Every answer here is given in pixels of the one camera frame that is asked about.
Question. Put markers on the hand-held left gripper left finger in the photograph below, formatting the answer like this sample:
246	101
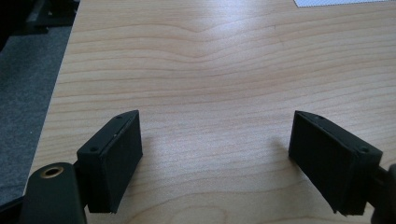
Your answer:
109	161

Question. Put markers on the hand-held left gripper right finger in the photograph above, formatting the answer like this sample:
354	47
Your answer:
330	161

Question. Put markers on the dark stand base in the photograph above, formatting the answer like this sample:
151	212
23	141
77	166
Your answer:
46	14

